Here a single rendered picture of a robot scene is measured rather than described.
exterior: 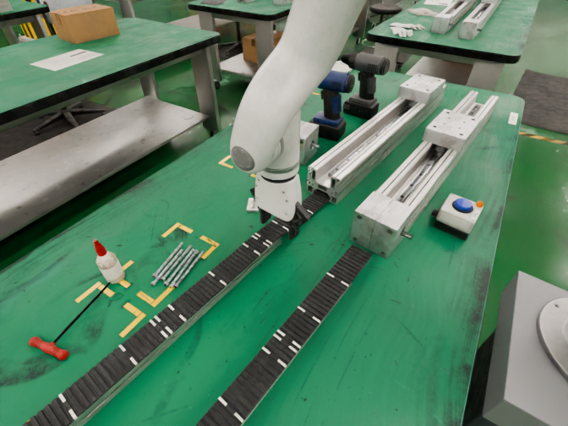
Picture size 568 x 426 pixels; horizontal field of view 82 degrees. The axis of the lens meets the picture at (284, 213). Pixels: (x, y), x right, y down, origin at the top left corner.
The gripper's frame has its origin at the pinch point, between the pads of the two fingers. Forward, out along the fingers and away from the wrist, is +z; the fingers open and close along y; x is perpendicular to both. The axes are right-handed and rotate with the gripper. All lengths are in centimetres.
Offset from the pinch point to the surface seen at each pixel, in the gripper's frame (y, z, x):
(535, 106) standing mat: 36, 81, 338
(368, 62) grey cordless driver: -16, -16, 68
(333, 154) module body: -2.9, -4.7, 27.5
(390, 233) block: 22.7, -3.8, 9.5
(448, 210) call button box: 29.7, -2.0, 27.0
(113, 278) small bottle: -17.9, 1.8, -32.4
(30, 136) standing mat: -278, 79, 15
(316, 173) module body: -2.4, -3.3, 18.5
